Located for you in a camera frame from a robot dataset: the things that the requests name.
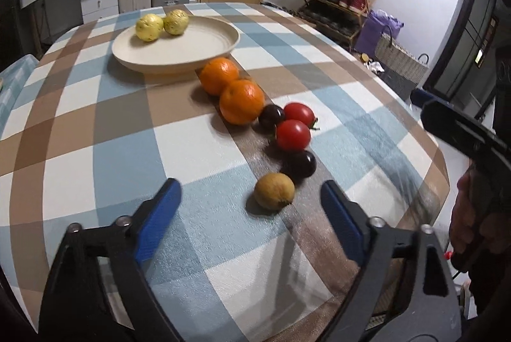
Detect woven basket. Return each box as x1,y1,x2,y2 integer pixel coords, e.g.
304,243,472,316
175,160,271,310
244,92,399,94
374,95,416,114
374,26,430,87

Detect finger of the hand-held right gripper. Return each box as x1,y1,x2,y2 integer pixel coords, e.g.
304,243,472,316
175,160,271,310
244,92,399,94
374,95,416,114
410,87,440,109

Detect yellow guava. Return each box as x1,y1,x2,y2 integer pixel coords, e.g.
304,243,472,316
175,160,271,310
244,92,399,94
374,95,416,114
135,14,165,43
164,9,190,36

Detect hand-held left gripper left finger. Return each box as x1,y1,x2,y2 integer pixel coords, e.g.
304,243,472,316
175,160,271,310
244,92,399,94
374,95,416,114
38,178,184,342

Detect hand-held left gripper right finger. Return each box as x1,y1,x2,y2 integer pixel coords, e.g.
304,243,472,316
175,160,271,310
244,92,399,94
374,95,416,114
320,180,466,342

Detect dark plum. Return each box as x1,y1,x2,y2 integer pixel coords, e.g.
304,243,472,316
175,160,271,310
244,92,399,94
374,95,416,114
258,105,286,132
282,150,317,179

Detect brown kiwi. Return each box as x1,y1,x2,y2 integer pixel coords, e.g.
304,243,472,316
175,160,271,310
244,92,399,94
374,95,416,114
254,173,296,211

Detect purple bag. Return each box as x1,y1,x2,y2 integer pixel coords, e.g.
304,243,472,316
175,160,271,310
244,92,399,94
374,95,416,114
355,10,405,58

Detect checked tablecloth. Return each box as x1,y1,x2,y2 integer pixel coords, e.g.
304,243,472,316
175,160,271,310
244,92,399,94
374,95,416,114
0,2,451,342

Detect blue checked side cloth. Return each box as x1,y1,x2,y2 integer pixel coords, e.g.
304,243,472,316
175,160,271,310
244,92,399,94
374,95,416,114
0,54,38,119

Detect red tomato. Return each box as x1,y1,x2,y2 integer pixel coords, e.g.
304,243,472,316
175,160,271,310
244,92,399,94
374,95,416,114
283,102,319,129
275,120,312,152

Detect orange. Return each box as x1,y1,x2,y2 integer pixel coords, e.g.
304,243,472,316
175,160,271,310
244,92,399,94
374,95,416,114
199,57,240,97
219,79,265,126

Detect person's right hand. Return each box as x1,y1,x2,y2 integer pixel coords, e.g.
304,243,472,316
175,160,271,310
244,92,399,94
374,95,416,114
448,166,511,275

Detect beige round plate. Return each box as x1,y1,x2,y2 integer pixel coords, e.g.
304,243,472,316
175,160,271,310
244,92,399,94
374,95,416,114
111,16,241,76

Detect dark glass door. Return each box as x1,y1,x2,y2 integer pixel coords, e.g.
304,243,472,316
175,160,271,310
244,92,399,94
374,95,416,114
429,0,500,119

